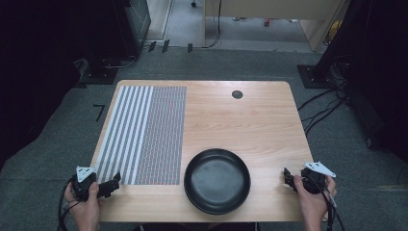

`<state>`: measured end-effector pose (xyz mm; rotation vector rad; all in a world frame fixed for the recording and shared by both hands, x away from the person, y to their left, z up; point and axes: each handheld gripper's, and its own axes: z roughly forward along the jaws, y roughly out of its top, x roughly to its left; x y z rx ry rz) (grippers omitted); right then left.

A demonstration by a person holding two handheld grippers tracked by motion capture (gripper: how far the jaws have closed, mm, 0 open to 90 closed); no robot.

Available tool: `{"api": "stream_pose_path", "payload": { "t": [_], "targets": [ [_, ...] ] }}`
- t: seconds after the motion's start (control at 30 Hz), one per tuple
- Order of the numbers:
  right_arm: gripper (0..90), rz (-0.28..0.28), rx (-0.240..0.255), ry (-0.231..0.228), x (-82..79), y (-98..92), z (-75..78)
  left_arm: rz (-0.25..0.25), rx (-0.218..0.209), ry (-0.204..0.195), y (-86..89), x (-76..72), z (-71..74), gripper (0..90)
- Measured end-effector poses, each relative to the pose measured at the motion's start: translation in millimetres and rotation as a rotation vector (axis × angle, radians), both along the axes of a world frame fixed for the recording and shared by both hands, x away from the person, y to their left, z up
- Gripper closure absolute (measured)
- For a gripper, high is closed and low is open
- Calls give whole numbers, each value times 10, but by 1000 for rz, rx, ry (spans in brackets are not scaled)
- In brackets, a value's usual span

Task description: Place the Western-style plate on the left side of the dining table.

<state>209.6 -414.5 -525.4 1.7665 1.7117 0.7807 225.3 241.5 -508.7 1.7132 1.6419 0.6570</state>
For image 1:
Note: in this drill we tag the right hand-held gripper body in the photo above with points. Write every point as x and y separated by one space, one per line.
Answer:
316 179

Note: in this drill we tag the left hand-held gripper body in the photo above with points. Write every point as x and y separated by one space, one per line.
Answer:
84 184

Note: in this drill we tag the person's right hand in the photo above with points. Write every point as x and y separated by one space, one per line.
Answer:
312 203

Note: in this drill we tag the person's left hand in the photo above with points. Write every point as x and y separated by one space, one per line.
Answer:
84 210

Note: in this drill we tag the grey white striped placemat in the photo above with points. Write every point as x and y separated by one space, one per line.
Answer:
147 134

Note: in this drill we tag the light wooden table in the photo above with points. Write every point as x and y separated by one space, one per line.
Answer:
243 128

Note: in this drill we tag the black round plate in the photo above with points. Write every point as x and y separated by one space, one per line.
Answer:
217 181

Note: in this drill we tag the black round table grommet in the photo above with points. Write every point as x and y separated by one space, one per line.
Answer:
237 94

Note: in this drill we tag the black stand base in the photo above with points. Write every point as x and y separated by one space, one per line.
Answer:
97 73

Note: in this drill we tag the black tape strip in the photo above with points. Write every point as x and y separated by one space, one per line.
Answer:
165 46
152 46
190 48

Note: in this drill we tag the yellow object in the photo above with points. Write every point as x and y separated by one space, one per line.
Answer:
335 30

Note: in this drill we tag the small red object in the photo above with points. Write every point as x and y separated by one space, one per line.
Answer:
267 22

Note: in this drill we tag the dark metal cabinet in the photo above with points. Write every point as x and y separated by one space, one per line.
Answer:
138 22

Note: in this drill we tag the light wooden cabinet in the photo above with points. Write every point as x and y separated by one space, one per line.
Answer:
272 8

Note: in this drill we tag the black stand base plate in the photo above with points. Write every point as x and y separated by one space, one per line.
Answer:
312 77

